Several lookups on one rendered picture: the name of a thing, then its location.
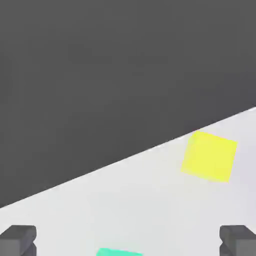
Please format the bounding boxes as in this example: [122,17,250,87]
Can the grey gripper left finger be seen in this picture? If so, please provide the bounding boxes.
[0,224,38,256]

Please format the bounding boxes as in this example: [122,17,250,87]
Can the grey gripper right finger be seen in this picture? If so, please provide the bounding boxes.
[219,224,256,256]

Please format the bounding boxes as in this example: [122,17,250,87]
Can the small yellow cube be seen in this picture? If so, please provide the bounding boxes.
[180,130,239,184]

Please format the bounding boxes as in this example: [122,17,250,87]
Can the small turquoise cube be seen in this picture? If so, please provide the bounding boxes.
[95,247,144,256]

